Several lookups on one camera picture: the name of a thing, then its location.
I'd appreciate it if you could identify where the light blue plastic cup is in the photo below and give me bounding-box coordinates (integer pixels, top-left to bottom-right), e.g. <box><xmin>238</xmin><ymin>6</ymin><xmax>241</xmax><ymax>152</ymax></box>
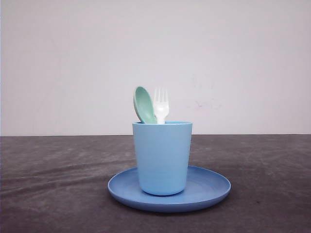
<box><xmin>132</xmin><ymin>121</ymin><xmax>192</xmax><ymax>196</ymax></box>

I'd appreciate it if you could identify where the blue plastic plate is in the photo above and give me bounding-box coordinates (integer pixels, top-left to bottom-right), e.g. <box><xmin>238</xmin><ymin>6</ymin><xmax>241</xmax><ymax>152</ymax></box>
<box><xmin>107</xmin><ymin>166</ymin><xmax>231</xmax><ymax>213</ymax></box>

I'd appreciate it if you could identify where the mint green plastic spoon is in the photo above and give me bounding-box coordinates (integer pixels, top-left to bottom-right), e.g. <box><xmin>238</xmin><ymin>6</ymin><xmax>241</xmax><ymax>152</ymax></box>
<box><xmin>133</xmin><ymin>86</ymin><xmax>156</xmax><ymax>124</ymax></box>

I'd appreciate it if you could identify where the white plastic fork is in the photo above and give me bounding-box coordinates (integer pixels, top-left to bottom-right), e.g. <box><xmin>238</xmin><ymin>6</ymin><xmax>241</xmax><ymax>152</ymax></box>
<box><xmin>153</xmin><ymin>87</ymin><xmax>169</xmax><ymax>124</ymax></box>

